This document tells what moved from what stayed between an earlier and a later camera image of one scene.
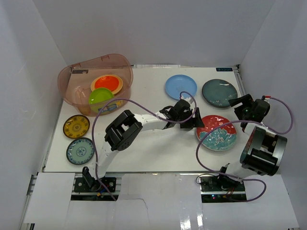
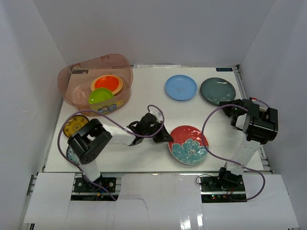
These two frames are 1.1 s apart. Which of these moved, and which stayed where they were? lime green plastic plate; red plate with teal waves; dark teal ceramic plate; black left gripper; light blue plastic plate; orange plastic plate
Moved: black left gripper; red plate with teal waves
Stayed: orange plastic plate; dark teal ceramic plate; lime green plastic plate; light blue plastic plate
